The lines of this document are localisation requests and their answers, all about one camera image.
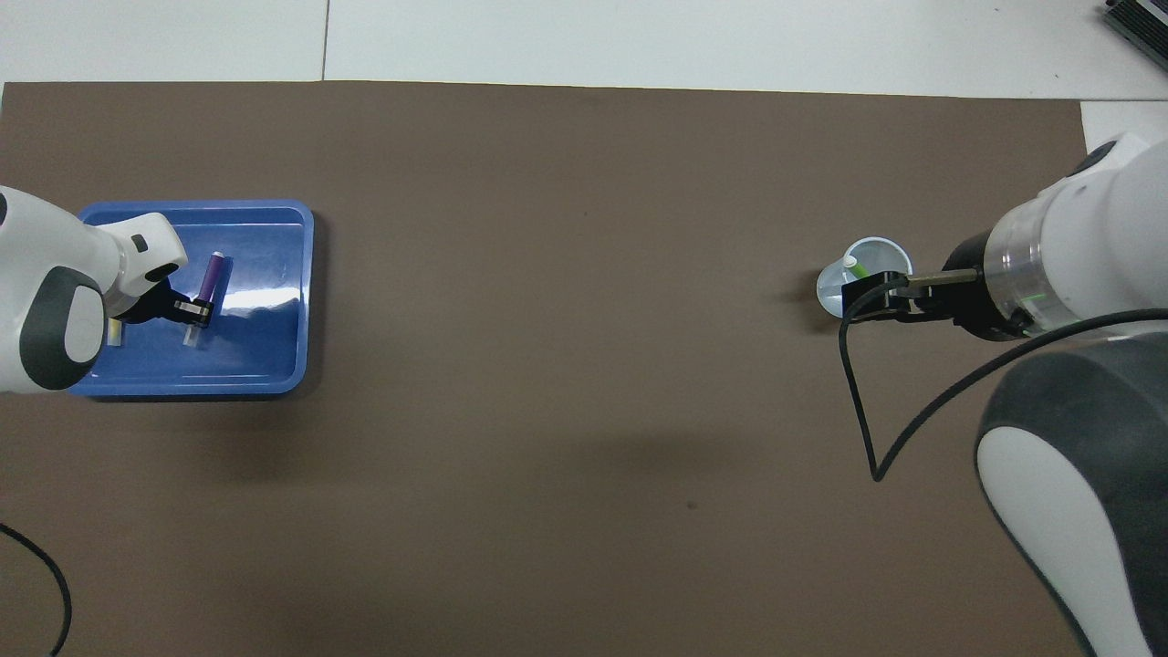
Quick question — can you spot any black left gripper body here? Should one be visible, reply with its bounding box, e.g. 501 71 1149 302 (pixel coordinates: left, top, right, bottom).
119 283 179 325

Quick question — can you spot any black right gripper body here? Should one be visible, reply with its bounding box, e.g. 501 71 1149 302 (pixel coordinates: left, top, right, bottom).
944 233 1032 343

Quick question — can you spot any purple pen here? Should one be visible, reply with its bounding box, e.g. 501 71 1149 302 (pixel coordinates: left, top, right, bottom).
185 251 227 349

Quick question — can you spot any translucent white plastic cup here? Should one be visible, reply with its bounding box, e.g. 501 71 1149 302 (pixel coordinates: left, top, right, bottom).
816 236 914 320

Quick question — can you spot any blue plastic tray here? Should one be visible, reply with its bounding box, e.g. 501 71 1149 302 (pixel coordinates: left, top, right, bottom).
66 199 316 399

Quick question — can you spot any grey finned device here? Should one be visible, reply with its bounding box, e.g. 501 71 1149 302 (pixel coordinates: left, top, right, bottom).
1102 0 1168 72

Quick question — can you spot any brown table mat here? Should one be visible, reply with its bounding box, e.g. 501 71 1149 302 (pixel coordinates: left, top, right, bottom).
0 80 1149 657

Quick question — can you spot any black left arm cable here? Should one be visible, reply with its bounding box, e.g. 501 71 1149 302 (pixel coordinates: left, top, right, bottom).
0 523 73 657

